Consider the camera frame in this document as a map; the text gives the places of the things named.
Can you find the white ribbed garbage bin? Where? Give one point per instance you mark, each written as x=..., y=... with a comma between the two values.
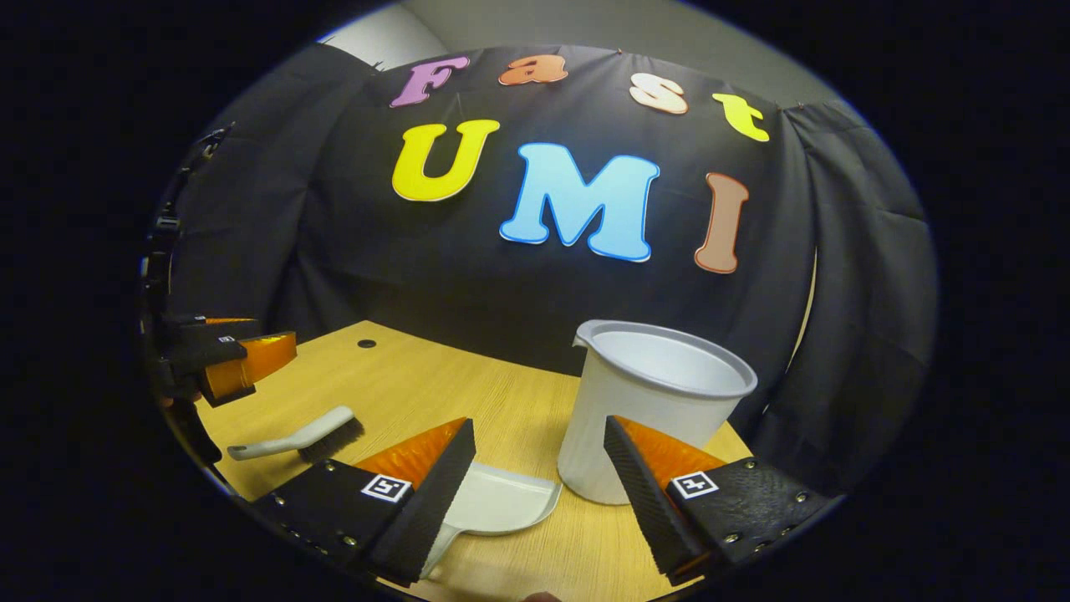
x=602, y=418

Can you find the wooden desktop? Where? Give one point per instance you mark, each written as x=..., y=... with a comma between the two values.
x=501, y=401

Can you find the small grey broom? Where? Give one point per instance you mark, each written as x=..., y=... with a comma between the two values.
x=284, y=439

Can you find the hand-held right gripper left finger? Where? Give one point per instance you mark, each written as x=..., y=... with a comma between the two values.
x=426, y=510

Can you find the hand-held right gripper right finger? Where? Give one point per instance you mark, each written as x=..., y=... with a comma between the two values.
x=644, y=502

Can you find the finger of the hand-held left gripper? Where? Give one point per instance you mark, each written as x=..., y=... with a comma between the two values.
x=192, y=322
x=209, y=355

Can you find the grey plastic dustpan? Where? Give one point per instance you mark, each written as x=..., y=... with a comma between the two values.
x=501, y=502

